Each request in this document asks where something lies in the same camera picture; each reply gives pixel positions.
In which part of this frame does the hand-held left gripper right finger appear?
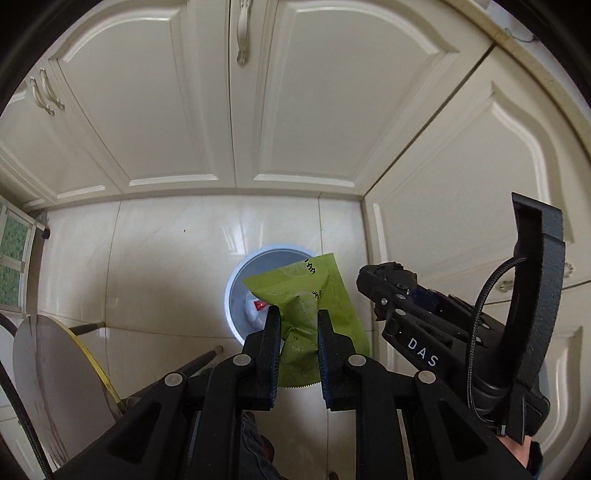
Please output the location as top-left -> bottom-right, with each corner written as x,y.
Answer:
317,309 -> 532,480

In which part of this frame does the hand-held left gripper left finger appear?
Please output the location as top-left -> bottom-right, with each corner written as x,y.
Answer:
55,305 -> 283,480

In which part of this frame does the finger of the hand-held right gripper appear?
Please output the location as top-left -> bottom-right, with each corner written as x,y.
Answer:
356,265 -> 408,325
376,261 -> 444,312

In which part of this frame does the green snack packet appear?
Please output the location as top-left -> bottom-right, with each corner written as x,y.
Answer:
243,253 -> 372,388

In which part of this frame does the blue plastic bin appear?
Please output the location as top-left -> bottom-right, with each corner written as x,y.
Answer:
224,243 -> 324,344

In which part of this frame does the person's right forearm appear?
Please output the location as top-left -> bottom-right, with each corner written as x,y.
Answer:
496,434 -> 548,478

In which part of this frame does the person's jeans leg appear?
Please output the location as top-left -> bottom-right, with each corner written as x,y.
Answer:
240,410 -> 278,480

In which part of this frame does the round marble table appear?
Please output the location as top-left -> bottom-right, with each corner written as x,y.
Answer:
11,314 -> 227,472

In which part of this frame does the black braided cable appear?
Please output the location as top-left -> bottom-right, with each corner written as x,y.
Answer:
466,256 -> 529,411

